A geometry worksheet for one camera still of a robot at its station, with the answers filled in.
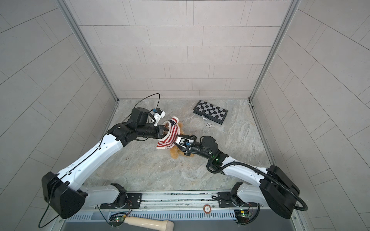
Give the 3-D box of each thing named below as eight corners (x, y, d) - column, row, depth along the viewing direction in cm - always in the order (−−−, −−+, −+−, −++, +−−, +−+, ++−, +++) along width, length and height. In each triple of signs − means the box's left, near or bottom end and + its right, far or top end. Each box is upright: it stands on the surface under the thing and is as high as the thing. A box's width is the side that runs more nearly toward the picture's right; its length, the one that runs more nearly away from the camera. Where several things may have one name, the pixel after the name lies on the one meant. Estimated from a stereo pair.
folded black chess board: (192, 112, 111) (192, 109, 108) (199, 102, 118) (200, 99, 115) (222, 124, 103) (222, 122, 101) (227, 113, 110) (228, 110, 107)
